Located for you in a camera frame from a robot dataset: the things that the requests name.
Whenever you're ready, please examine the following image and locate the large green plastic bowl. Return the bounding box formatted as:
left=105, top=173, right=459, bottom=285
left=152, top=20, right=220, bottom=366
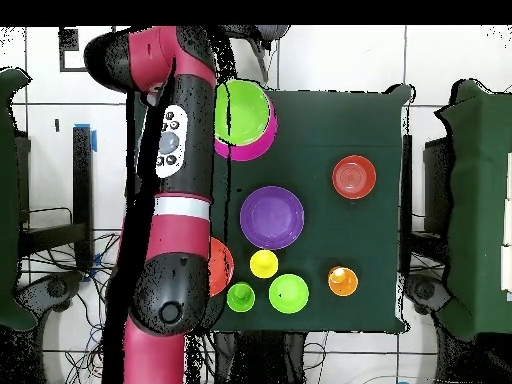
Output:
left=214, top=78, right=274, bottom=146

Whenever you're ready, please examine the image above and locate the pink plastic bowl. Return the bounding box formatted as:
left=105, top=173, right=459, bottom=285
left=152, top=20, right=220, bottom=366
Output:
left=213, top=99, right=279, bottom=162

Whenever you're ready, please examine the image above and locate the dark green tablecloth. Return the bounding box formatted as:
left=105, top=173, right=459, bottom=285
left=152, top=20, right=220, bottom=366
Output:
left=125, top=77, right=413, bottom=335

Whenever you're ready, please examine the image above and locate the black metal stand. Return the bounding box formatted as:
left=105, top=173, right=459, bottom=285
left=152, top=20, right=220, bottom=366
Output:
left=399, top=133, right=453, bottom=261
left=17, top=125, right=95, bottom=269

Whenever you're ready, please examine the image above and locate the tangle of floor cables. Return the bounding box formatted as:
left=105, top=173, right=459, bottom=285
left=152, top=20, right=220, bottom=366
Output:
left=19, top=229, right=125, bottom=384

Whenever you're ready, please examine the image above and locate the purple plastic bowl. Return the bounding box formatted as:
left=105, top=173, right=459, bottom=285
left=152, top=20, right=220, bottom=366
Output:
left=239, top=185, right=306, bottom=251

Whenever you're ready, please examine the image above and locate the small green plastic bowl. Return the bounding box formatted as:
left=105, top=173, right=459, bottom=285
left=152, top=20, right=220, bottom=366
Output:
left=268, top=273, right=310, bottom=315

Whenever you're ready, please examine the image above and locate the yellow plastic cup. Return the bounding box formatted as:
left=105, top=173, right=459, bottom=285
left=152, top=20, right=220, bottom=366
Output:
left=248, top=248, right=280, bottom=280

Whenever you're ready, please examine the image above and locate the large red-orange plastic bowl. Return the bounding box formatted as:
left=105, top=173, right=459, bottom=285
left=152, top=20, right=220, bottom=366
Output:
left=208, top=236, right=236, bottom=298

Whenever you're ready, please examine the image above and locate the small red-orange plastic bowl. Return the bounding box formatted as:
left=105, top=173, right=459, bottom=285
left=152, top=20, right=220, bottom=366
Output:
left=331, top=154, right=378, bottom=200

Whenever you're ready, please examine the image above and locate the black chair base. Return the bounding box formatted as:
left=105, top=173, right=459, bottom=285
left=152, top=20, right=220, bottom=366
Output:
left=15, top=269, right=85, bottom=333

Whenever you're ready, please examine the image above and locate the green plastic cup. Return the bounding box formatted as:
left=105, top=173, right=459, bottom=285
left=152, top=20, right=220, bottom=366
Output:
left=226, top=281, right=256, bottom=314

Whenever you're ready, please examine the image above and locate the black camera tripod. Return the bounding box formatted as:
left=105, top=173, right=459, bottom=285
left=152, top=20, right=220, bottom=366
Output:
left=217, top=25, right=291, bottom=83

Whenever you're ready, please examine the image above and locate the blue tape strip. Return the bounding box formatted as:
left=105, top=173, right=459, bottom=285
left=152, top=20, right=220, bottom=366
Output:
left=73, top=122, right=98, bottom=153

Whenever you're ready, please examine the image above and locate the orange plastic cup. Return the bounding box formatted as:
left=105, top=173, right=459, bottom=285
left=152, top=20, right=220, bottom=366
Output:
left=327, top=265, right=360, bottom=298

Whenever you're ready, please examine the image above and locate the green cloth side table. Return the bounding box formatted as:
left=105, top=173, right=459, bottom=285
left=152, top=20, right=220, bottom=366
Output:
left=0, top=66, right=39, bottom=331
left=435, top=78, right=512, bottom=341

